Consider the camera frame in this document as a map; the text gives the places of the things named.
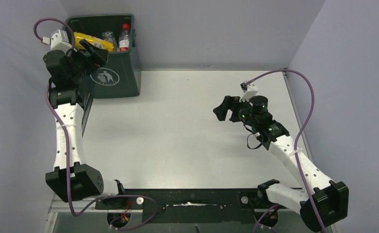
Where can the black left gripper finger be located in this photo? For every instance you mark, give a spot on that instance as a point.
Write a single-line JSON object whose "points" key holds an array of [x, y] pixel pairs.
{"points": [[91, 69], [96, 55]]}

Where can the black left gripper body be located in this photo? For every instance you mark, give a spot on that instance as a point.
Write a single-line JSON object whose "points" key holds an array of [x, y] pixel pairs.
{"points": [[81, 63]]}

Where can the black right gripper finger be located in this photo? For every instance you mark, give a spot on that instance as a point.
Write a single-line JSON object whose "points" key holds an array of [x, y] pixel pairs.
{"points": [[221, 112], [231, 101]]}

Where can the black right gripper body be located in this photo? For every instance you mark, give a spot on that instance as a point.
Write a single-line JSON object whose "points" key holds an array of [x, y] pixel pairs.
{"points": [[241, 112]]}

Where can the yellow juice bottle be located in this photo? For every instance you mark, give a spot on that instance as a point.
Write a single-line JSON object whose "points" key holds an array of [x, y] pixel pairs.
{"points": [[97, 42]]}

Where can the clear unlabelled bottle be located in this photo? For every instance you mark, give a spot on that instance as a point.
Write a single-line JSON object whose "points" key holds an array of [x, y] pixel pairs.
{"points": [[110, 37]]}

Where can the red label bottle red cap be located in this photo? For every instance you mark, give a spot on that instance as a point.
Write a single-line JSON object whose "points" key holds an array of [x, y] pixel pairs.
{"points": [[124, 38]]}

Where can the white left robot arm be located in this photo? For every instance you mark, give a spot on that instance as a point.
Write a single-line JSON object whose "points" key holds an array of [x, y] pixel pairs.
{"points": [[71, 178]]}

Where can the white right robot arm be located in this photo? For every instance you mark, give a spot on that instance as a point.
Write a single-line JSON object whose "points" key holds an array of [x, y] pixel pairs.
{"points": [[322, 201]]}

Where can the dark green trash bin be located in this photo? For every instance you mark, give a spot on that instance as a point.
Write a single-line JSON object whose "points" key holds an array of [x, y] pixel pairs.
{"points": [[121, 76]]}

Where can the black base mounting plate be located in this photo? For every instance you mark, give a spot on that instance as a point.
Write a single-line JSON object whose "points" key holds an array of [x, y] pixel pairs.
{"points": [[191, 205]]}

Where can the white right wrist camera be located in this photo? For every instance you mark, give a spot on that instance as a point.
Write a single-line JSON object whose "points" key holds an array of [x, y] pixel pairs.
{"points": [[249, 91]]}

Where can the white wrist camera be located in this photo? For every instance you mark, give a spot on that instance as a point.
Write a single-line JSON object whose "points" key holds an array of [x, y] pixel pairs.
{"points": [[249, 91], [59, 40]]}

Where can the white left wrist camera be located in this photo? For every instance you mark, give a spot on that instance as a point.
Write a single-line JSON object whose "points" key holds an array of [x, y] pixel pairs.
{"points": [[59, 40]]}

